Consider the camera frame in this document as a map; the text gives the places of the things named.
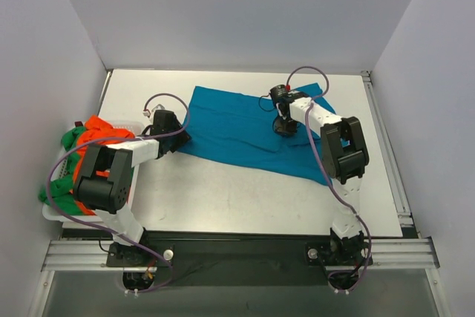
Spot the teal blue t shirt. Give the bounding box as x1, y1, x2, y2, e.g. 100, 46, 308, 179
179, 86, 327, 186

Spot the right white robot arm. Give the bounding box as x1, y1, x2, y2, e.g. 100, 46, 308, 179
269, 85, 370, 264

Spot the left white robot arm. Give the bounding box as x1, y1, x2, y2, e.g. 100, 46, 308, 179
73, 109, 191, 267

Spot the orange t shirt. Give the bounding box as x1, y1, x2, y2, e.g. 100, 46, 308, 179
73, 115, 135, 215

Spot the white plastic laundry basket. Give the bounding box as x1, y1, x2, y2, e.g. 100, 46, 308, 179
39, 120, 145, 223

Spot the green t shirt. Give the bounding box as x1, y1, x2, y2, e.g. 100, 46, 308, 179
50, 126, 86, 215

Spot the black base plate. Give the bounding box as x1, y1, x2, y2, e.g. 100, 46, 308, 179
105, 235, 363, 290

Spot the aluminium frame rail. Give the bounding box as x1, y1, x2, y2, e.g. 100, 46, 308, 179
42, 241, 123, 272

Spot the right side aluminium rail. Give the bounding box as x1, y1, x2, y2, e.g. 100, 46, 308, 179
361, 71, 439, 269

